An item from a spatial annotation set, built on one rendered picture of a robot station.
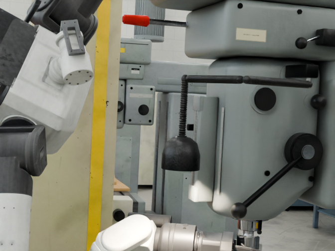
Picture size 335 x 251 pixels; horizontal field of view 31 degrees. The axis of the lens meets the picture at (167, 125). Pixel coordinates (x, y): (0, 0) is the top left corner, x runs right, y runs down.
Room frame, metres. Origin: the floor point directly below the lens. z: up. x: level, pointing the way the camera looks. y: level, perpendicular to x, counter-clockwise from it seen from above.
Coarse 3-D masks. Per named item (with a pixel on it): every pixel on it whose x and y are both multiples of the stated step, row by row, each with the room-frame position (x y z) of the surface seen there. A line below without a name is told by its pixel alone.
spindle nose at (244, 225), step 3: (237, 222) 1.24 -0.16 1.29; (240, 222) 1.23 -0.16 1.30; (243, 222) 1.22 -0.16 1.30; (246, 222) 1.22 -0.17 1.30; (249, 222) 1.22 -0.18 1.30; (252, 222) 1.22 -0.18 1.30; (255, 222) 1.22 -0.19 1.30; (237, 225) 1.24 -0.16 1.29; (240, 225) 1.23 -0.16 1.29; (243, 225) 1.22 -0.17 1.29; (246, 225) 1.22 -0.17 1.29; (249, 225) 1.22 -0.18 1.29; (252, 225) 1.22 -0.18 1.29; (255, 225) 1.22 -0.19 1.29; (240, 228) 1.23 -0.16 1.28; (243, 228) 1.22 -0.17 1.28; (246, 228) 1.22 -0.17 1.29; (249, 228) 1.22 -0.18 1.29; (252, 228) 1.22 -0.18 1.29; (255, 228) 1.22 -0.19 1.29; (252, 231) 1.22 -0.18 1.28
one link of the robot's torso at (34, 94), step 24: (0, 24) 1.38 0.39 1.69; (24, 24) 1.42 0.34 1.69; (0, 48) 1.34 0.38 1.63; (24, 48) 1.38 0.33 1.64; (48, 48) 1.42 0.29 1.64; (0, 72) 1.31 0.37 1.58; (24, 72) 1.35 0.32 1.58; (48, 72) 1.38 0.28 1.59; (0, 96) 1.31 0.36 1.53; (24, 96) 1.31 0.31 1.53; (48, 96) 1.35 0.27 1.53; (72, 96) 1.38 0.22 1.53; (0, 120) 1.33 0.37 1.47; (24, 120) 1.31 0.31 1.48; (48, 120) 1.33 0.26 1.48; (72, 120) 1.38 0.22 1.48; (48, 144) 1.37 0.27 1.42
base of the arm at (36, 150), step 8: (0, 128) 1.30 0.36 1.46; (8, 128) 1.30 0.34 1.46; (16, 128) 1.30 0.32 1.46; (24, 128) 1.30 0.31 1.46; (32, 128) 1.30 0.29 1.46; (40, 128) 1.29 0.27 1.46; (32, 136) 1.24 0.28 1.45; (40, 136) 1.27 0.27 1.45; (32, 144) 1.23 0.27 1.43; (40, 144) 1.27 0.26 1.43; (32, 152) 1.22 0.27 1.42; (40, 152) 1.26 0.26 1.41; (32, 160) 1.22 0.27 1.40; (40, 160) 1.26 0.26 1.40; (32, 168) 1.23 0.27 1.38; (40, 168) 1.26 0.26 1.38
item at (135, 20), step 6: (126, 18) 1.25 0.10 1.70; (132, 18) 1.25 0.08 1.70; (138, 18) 1.26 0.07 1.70; (144, 18) 1.26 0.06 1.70; (150, 18) 1.27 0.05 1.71; (132, 24) 1.26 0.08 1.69; (138, 24) 1.26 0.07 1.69; (144, 24) 1.26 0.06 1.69; (156, 24) 1.28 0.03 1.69; (162, 24) 1.28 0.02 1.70; (168, 24) 1.28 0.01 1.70; (174, 24) 1.29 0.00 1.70; (180, 24) 1.29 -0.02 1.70; (186, 24) 1.29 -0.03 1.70
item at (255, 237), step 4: (240, 232) 1.25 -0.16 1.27; (240, 236) 1.23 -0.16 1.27; (244, 236) 1.22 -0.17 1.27; (248, 236) 1.22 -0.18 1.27; (252, 236) 1.22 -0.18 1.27; (256, 236) 1.23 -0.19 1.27; (244, 240) 1.22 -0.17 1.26; (248, 240) 1.22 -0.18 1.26; (252, 240) 1.22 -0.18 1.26; (256, 240) 1.22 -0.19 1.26
